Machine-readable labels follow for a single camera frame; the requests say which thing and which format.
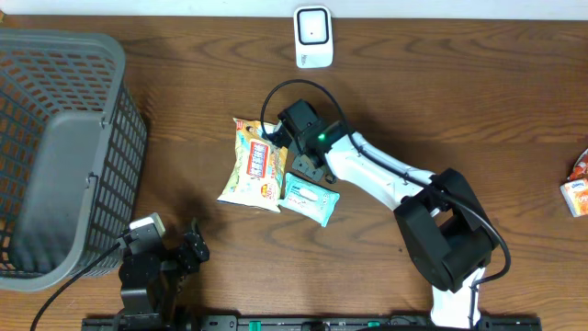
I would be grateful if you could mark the small orange white tissue pack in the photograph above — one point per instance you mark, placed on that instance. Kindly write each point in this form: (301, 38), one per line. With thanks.
(575, 195)

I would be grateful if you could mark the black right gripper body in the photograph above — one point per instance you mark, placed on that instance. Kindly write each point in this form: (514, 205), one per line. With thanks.
(299, 165)

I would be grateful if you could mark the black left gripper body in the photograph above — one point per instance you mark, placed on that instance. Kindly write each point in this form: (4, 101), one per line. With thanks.
(183, 260)

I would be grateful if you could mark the grey plastic mesh basket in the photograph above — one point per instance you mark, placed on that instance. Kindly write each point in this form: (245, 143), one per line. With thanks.
(72, 146)

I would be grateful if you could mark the brown Top chocolate bar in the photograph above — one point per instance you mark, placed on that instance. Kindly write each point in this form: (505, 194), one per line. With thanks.
(580, 168)

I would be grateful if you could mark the light blue wet wipes pack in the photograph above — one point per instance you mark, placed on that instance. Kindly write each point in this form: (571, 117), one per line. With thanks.
(308, 199)

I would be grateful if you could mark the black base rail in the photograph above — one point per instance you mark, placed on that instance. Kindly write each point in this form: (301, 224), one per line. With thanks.
(235, 323)

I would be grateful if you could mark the white barcode scanner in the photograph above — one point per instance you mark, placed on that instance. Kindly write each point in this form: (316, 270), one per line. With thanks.
(314, 42)

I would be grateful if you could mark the yellow chips snack bag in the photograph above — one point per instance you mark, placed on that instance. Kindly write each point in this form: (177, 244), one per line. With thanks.
(258, 174)

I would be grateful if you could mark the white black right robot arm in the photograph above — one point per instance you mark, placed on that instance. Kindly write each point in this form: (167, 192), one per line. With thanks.
(444, 228)

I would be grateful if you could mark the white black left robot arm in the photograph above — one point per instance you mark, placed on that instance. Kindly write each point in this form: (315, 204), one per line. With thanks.
(151, 273)

